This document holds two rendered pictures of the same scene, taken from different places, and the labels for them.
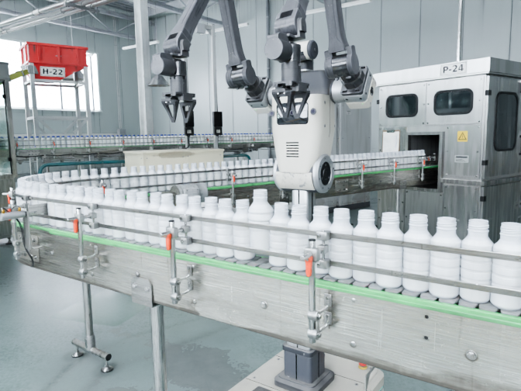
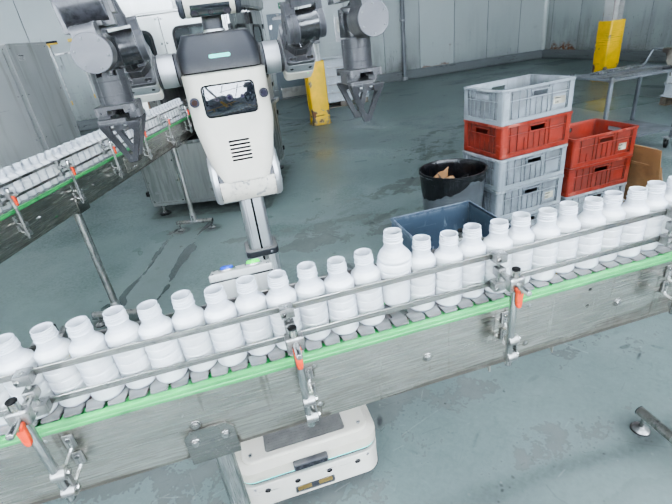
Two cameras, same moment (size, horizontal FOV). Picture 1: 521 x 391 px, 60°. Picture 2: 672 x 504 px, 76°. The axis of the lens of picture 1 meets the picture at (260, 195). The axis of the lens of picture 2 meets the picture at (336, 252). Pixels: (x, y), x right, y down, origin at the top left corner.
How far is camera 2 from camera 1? 1.02 m
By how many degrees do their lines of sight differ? 49
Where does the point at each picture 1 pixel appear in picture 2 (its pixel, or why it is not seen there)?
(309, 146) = (265, 140)
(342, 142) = (30, 99)
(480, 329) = (626, 279)
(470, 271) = (613, 238)
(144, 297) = (222, 446)
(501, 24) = not seen: outside the picture
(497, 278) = (632, 236)
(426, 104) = (164, 43)
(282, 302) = (451, 344)
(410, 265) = (569, 252)
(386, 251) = (553, 248)
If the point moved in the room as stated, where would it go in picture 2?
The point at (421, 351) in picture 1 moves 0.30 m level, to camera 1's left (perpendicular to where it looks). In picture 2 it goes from (582, 317) to (543, 398)
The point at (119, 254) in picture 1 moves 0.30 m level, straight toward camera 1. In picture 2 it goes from (141, 419) to (282, 459)
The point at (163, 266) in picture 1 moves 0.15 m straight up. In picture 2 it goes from (254, 390) to (238, 330)
